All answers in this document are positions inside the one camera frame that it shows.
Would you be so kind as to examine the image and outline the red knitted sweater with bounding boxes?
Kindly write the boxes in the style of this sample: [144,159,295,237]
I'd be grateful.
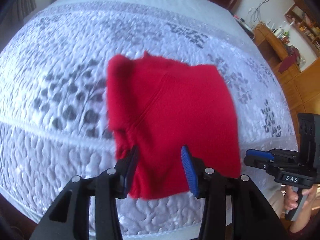
[106,53,241,200]

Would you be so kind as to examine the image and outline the right forearm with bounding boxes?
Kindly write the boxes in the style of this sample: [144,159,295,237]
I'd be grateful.
[290,184,318,233]

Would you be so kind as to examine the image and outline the person's right hand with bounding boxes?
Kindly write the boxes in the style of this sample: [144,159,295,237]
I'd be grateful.
[283,183,320,212]

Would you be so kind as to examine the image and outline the wooden cabinet desk unit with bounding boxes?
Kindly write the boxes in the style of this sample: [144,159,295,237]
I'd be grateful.
[253,23,320,137]

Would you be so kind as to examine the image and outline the grey quilted floral bedspread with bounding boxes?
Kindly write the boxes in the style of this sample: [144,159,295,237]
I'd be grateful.
[1,0,297,222]

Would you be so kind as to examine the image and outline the dark red hanging cloth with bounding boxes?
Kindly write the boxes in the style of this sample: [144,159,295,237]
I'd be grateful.
[278,53,300,73]

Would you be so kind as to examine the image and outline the wooden bookshelf with books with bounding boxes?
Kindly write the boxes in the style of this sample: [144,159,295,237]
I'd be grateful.
[284,0,319,57]

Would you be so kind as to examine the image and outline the grey window curtain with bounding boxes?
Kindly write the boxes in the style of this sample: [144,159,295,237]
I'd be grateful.
[10,0,36,23]

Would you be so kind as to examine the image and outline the white wall cables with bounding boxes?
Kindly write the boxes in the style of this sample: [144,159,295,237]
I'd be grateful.
[247,0,288,28]

